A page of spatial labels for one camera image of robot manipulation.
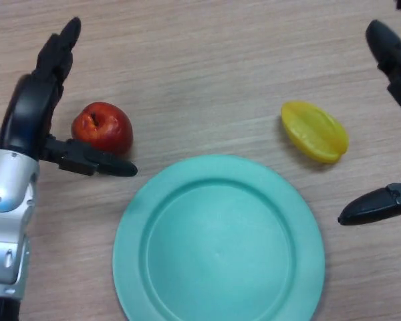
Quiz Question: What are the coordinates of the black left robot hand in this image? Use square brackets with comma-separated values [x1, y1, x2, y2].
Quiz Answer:
[0, 17, 138, 178]

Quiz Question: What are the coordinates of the red apple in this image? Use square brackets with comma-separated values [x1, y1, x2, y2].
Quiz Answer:
[71, 102, 134, 156]

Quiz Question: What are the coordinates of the green round plate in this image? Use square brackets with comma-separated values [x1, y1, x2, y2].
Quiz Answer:
[112, 154, 325, 321]

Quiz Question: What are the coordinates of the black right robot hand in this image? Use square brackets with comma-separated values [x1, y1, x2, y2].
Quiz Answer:
[337, 0, 401, 227]

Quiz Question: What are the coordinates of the yellow starfruit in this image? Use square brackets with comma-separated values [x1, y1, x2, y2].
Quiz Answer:
[280, 100, 350, 164]

